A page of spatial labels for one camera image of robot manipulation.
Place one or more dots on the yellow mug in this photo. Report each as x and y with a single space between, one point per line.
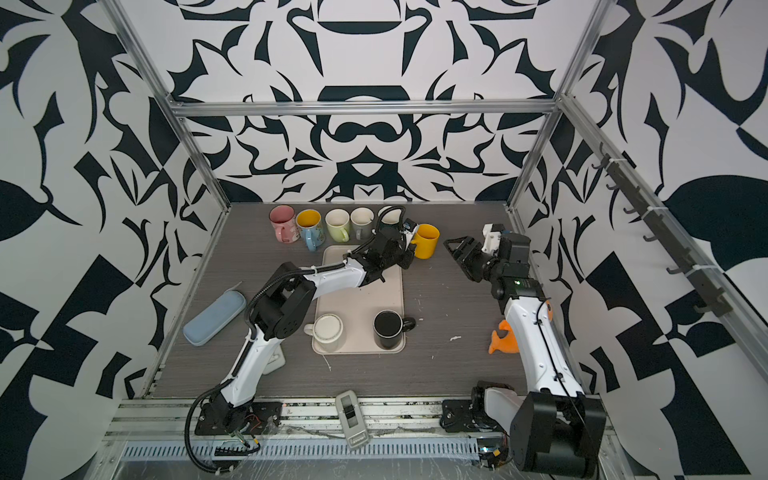
425 240

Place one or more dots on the white mug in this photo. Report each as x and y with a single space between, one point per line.
327 333

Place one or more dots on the grey mug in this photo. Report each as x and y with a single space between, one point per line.
362 219

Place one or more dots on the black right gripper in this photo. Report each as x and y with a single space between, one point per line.
470 260

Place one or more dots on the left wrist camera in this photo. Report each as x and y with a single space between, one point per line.
408 229

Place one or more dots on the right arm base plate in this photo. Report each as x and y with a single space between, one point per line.
462 417

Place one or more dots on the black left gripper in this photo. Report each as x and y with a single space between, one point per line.
408 263

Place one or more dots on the dark green mug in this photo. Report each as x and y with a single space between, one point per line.
389 215

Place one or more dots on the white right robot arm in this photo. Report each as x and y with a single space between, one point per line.
554 428

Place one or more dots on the grey block on table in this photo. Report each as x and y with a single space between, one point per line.
276 361

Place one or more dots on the orange shark plush toy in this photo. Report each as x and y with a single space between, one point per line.
504 339

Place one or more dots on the small circuit board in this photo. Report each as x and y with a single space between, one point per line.
493 452

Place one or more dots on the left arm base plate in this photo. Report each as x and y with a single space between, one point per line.
258 415

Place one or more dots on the blue butterfly mug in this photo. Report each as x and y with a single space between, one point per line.
311 228

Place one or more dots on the light green mug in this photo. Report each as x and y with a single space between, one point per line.
338 225

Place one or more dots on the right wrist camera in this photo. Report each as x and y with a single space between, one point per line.
492 234

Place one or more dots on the black hook rail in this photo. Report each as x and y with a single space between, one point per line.
667 231

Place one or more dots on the pink patterned mug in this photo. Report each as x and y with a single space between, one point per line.
283 221

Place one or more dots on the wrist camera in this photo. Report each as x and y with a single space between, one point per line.
492 234
408 229

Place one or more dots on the beige plastic tray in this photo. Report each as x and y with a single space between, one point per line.
357 309

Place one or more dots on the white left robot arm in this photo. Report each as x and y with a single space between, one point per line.
278 310

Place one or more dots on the black mug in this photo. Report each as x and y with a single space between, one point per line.
389 328

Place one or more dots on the light blue plate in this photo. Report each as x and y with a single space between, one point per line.
208 323

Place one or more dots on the white slotted cable duct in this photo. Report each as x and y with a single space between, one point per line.
313 449

